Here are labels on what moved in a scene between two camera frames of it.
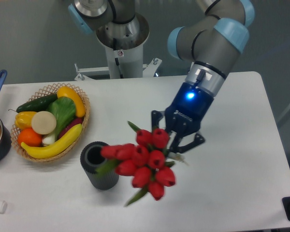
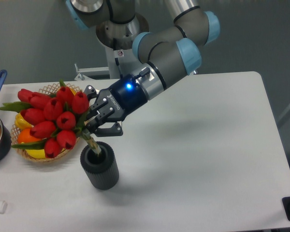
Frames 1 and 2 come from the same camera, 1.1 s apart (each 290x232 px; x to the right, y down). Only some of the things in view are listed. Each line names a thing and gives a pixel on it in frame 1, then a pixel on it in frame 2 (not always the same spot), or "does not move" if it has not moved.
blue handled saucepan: (0, 135) does not move
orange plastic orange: (28, 136) does not move
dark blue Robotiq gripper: (190, 105) to (114, 104)
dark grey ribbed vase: (91, 157) does not move
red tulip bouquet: (146, 162) to (56, 120)
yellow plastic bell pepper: (23, 120) does not move
